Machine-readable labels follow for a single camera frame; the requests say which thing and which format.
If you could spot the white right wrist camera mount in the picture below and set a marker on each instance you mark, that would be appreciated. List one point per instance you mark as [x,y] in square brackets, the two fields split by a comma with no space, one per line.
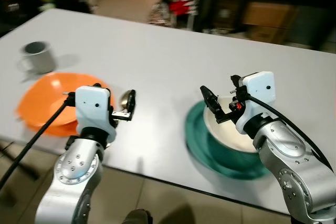
[257,98]

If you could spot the orange plastic plate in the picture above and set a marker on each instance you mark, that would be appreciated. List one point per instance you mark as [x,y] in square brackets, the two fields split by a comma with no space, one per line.
[50,103]

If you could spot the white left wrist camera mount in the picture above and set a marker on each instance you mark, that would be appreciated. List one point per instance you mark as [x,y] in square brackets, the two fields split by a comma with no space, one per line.
[92,106]

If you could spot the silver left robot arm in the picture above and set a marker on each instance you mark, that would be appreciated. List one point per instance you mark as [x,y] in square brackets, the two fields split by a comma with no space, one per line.
[73,171]

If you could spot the golden metal spoon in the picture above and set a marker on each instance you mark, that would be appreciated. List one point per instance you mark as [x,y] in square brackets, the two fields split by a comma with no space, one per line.
[124,99]

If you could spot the dark brown cardboard box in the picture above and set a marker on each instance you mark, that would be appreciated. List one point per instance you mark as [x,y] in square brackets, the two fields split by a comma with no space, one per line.
[229,13]

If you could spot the dark robot foot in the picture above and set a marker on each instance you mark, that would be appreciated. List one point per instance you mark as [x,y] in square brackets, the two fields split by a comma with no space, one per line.
[137,216]

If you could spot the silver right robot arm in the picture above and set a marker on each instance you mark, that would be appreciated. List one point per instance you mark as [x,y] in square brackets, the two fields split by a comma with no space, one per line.
[294,171]

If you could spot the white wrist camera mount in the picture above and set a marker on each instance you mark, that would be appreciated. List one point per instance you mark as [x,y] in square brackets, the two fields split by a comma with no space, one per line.
[92,106]
[257,98]

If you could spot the white bowl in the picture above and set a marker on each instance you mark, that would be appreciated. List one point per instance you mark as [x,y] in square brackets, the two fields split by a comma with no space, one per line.
[226,132]

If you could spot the red bag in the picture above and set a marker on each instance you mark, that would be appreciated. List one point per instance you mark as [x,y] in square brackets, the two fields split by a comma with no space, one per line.
[181,8]

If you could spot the large brown cardboard box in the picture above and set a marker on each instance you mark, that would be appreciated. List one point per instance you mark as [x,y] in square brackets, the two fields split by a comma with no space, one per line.
[270,15]

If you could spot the black storage shelf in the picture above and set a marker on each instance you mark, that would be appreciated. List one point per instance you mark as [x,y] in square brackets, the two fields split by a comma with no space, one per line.
[310,3]

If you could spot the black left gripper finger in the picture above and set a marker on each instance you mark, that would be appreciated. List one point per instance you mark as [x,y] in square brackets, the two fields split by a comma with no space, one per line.
[132,102]
[97,85]

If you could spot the grey mug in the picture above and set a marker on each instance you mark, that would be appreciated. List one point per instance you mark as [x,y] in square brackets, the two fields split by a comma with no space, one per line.
[39,59]

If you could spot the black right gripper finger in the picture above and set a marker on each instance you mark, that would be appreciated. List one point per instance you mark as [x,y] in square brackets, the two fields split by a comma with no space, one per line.
[234,81]
[210,99]

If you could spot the teal plate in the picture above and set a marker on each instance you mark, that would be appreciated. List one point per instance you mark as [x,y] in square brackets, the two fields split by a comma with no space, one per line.
[210,145]

